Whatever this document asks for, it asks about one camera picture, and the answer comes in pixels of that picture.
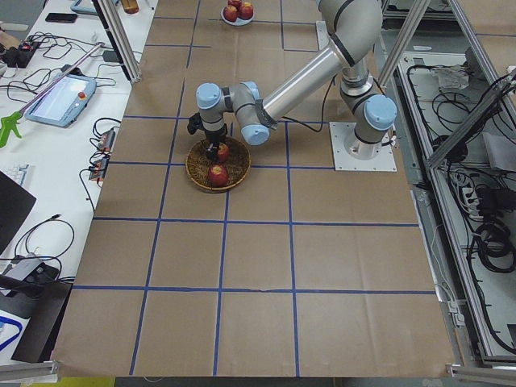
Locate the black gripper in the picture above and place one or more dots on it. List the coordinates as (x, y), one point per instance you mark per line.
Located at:
(214, 136)

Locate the red yellow apple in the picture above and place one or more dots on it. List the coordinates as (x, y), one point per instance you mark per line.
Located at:
(223, 153)

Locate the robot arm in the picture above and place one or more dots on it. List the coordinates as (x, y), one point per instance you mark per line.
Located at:
(353, 27)

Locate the wicker basket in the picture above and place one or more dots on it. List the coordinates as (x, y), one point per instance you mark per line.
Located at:
(237, 165)

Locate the dark red apple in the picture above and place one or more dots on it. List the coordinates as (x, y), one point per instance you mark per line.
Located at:
(218, 176)

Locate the white plate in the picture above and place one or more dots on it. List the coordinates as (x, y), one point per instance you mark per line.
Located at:
(238, 23)

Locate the red apple front plate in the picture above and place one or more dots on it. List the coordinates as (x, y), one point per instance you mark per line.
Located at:
(230, 13)

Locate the red apple plate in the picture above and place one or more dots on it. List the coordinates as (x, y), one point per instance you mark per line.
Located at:
(236, 3)
(230, 13)
(246, 10)

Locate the red apple top plate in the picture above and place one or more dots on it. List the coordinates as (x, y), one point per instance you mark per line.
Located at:
(246, 10)

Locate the red apple left plate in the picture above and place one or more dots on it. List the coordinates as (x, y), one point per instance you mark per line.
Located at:
(236, 3)

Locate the teach pendant tablet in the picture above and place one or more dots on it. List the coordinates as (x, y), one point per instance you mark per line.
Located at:
(64, 102)

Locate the black smartphone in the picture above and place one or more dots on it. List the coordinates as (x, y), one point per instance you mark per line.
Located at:
(61, 17)

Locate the black laptop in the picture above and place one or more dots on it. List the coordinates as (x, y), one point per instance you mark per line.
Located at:
(16, 205)

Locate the aluminium frame post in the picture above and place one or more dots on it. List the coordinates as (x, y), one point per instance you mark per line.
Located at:
(117, 36)

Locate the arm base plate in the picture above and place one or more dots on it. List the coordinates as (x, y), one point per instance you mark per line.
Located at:
(351, 155)

